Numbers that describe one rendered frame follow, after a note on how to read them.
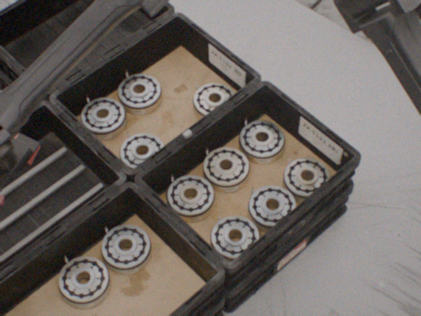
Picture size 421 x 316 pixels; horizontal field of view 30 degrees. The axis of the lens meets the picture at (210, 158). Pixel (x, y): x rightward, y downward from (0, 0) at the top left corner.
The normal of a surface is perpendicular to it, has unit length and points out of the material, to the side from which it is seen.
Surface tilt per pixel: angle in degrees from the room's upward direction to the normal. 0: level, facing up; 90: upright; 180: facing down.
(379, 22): 87
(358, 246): 0
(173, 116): 0
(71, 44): 43
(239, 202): 0
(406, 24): 51
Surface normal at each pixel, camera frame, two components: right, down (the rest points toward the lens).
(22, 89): -0.07, 0.15
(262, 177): -0.01, -0.57
